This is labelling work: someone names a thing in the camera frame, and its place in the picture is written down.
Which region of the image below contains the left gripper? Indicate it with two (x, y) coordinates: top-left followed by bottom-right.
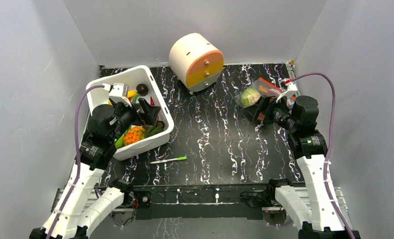
(110, 98), (160, 142)

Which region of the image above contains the green toy cabbage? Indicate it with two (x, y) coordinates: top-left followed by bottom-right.
(239, 88), (261, 108)

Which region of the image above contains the orange toy ginger root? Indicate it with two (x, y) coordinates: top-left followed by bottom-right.
(259, 85), (270, 94)

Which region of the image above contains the clear zip top bag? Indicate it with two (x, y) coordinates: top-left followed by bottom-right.
(234, 78), (296, 108)

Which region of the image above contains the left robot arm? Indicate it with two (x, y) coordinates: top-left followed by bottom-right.
(29, 99), (161, 239)

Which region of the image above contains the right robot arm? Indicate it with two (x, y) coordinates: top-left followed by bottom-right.
(240, 96), (361, 239)

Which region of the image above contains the dark round toy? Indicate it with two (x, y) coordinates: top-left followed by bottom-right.
(136, 83), (149, 96)

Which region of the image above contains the yellow toy banana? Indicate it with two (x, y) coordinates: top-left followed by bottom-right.
(127, 91), (137, 99)

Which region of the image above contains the toy pineapple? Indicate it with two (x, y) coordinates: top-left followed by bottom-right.
(123, 120), (165, 146)

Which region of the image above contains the white plastic bin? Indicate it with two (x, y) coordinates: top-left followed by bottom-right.
(80, 65), (174, 161)

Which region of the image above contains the green toy lime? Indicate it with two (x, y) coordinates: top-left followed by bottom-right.
(115, 136), (124, 149)

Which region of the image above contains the round mini drawer cabinet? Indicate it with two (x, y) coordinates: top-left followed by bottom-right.
(169, 33), (224, 95)

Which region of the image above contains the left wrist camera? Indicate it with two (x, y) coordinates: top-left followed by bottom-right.
(109, 83), (131, 107)

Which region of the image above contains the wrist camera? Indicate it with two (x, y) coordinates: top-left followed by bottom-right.
(109, 83), (131, 107)
(275, 79), (298, 103)

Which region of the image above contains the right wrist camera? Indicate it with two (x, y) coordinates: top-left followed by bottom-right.
(275, 79), (298, 103)

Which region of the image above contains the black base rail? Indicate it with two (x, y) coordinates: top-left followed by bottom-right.
(132, 183), (272, 220)

